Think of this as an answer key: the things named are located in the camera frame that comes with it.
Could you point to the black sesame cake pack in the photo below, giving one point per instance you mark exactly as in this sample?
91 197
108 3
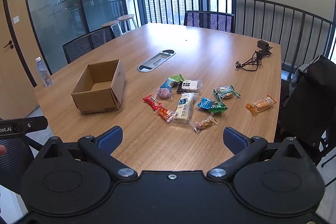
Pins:
190 86

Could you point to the black charger with cable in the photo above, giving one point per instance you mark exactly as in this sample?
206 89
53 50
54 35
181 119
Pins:
252 64

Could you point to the light green snack packet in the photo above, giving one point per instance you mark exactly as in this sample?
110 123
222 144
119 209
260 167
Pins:
177 78

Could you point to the person left hand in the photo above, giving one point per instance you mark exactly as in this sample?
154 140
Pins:
2 150

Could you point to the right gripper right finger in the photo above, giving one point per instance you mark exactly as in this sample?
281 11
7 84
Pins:
245 150

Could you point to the red orange clear snack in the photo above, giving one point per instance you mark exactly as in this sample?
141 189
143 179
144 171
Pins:
167 114

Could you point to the near black mesh chair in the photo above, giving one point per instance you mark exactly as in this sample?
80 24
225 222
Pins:
16 161

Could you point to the red candy bar wrapper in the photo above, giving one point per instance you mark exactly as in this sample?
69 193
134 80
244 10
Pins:
152 102

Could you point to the silver table cable port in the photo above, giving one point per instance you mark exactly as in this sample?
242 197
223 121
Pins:
155 61

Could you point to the black metal railing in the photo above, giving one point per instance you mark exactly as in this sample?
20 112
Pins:
302 35

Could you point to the far black mesh chair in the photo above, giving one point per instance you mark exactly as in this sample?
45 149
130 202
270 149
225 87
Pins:
210 20

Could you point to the long white blueberry cake pack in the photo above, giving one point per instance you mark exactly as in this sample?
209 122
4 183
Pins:
184 110

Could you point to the pink round pastry pack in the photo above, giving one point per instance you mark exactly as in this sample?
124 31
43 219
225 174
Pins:
164 93

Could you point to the dark green small packet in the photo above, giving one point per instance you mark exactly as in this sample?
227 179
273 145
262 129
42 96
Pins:
218 107

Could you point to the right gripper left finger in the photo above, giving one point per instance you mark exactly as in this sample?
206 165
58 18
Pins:
98 150

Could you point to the wooden stool far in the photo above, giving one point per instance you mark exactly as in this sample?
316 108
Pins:
127 20

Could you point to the green cracker pack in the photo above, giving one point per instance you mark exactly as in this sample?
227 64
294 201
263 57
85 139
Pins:
225 92

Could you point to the open cardboard box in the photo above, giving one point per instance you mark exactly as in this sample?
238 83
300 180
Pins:
100 87

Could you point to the wooden door with handle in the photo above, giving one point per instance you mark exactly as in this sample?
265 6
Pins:
19 49

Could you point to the wooden stool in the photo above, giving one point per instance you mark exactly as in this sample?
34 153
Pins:
127 20
114 23

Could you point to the blue small snack packet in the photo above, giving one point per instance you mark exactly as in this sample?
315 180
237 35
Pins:
205 103

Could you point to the small clear candy pack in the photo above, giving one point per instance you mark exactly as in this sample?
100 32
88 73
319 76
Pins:
204 124

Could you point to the clear plastic water bottle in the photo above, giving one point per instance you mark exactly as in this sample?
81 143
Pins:
44 72

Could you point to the orange cracker pack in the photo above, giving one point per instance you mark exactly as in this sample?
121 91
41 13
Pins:
260 105

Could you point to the left black mesh chair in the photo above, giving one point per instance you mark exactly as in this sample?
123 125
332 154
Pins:
80 46

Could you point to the black mesh chair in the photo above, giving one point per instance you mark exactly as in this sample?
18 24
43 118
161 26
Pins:
80 46
16 161
210 20

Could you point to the wooden stool near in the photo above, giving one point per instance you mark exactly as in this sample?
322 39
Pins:
114 23

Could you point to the black backpack on chair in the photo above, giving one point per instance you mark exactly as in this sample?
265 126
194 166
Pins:
307 108

